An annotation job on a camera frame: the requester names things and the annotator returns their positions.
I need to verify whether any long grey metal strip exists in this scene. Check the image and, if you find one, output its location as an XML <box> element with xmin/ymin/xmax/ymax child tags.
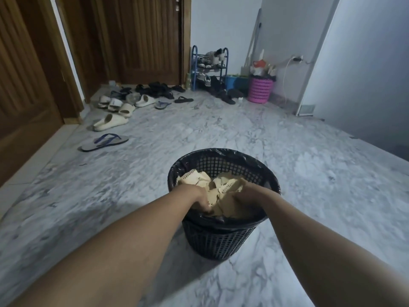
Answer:
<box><xmin>244</xmin><ymin>8</ymin><xmax>263</xmax><ymax>77</ymax></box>

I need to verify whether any black bin with liner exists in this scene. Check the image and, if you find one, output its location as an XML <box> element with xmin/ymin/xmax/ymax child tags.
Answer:
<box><xmin>167</xmin><ymin>148</ymin><xmax>282</xmax><ymax>261</ymax></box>

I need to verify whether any crumpled clear plastic bag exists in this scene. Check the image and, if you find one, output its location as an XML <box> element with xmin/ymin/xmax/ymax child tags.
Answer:
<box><xmin>249</xmin><ymin>64</ymin><xmax>279</xmax><ymax>81</ymax></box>

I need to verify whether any blue mop bucket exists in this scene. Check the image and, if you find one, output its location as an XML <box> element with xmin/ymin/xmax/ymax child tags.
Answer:
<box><xmin>225</xmin><ymin>74</ymin><xmax>251</xmax><ymax>93</ymax></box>

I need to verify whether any brown paper piece white label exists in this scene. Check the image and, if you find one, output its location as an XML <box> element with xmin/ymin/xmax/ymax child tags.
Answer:
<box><xmin>210</xmin><ymin>174</ymin><xmax>253</xmax><ymax>220</ymax></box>

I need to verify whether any pile of black sandals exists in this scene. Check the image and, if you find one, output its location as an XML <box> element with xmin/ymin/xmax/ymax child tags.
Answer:
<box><xmin>110</xmin><ymin>81</ymin><xmax>187</xmax><ymax>100</ymax></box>

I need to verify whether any person's right forearm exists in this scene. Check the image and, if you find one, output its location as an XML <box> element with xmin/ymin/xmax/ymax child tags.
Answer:
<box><xmin>262</xmin><ymin>190</ymin><xmax>409</xmax><ymax>307</ymax></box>

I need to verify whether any blue metal shoe rack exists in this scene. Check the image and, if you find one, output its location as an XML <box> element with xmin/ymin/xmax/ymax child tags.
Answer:
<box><xmin>191</xmin><ymin>45</ymin><xmax>229</xmax><ymax>92</ymax></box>

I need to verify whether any person's right hand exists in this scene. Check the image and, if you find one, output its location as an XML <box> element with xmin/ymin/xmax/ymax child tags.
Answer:
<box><xmin>231</xmin><ymin>183</ymin><xmax>271</xmax><ymax>215</ymax></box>

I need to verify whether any white cable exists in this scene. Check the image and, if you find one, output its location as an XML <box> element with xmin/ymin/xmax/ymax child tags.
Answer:
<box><xmin>280</xmin><ymin>55</ymin><xmax>296</xmax><ymax>103</ymax></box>

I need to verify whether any row of grey sneakers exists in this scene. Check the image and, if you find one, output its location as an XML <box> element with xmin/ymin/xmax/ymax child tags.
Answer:
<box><xmin>195</xmin><ymin>49</ymin><xmax>226</xmax><ymax>88</ymax></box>

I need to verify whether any person's left forearm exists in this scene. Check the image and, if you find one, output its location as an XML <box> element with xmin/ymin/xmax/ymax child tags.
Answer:
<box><xmin>9</xmin><ymin>185</ymin><xmax>199</xmax><ymax>307</ymax></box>

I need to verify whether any blue strap flip-flop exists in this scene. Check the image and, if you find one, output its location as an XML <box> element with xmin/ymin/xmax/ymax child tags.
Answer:
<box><xmin>80</xmin><ymin>133</ymin><xmax>130</xmax><ymax>153</ymax></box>

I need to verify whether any pink mesh basket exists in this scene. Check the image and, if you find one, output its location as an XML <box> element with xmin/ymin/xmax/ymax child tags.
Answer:
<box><xmin>248</xmin><ymin>76</ymin><xmax>275</xmax><ymax>104</ymax></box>

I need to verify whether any person's left hand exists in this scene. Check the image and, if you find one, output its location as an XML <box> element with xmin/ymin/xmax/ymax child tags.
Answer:
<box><xmin>181</xmin><ymin>184</ymin><xmax>213</xmax><ymax>216</ymax></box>

